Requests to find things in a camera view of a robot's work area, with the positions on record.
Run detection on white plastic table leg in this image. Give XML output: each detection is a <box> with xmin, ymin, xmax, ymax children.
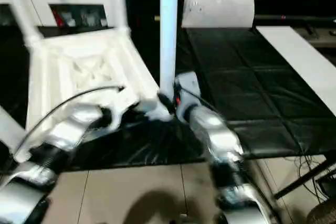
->
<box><xmin>0</xmin><ymin>0</ymin><xmax>44</xmax><ymax>49</ymax></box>
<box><xmin>111</xmin><ymin>0</ymin><xmax>131</xmax><ymax>36</ymax></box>
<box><xmin>0</xmin><ymin>105</ymin><xmax>27</xmax><ymax>162</ymax></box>
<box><xmin>159</xmin><ymin>0</ymin><xmax>181</xmax><ymax>100</ymax></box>

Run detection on white plastic table top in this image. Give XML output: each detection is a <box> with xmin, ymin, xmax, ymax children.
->
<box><xmin>25</xmin><ymin>27</ymin><xmax>175</xmax><ymax>162</ymax></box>

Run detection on white plastic chair shell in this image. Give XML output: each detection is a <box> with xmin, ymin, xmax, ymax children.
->
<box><xmin>181</xmin><ymin>0</ymin><xmax>256</xmax><ymax>29</ymax></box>

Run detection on red packet in cabinet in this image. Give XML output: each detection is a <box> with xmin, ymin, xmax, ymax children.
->
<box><xmin>54</xmin><ymin>11</ymin><xmax>64</xmax><ymax>27</ymax></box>

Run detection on white side table board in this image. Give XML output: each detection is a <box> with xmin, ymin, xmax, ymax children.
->
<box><xmin>256</xmin><ymin>26</ymin><xmax>336</xmax><ymax>117</ymax></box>

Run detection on black flat monitor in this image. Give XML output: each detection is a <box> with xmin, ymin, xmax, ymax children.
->
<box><xmin>254</xmin><ymin>14</ymin><xmax>336</xmax><ymax>22</ymax></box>

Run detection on black stand leg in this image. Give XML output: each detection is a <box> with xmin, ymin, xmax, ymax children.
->
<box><xmin>274</xmin><ymin>158</ymin><xmax>336</xmax><ymax>200</ymax></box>

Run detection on olive mottled bag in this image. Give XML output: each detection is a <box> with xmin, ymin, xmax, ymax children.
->
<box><xmin>307</xmin><ymin>200</ymin><xmax>336</xmax><ymax>224</ymax></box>

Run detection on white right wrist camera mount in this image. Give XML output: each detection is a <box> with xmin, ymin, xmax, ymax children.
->
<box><xmin>174</xmin><ymin>71</ymin><xmax>202</xmax><ymax>120</ymax></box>

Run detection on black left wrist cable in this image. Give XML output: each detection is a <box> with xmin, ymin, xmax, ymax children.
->
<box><xmin>13</xmin><ymin>84</ymin><xmax>125</xmax><ymax>156</ymax></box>

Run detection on tangled floor cables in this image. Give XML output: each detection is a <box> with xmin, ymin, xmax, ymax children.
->
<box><xmin>296</xmin><ymin>153</ymin><xmax>336</xmax><ymax>201</ymax></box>

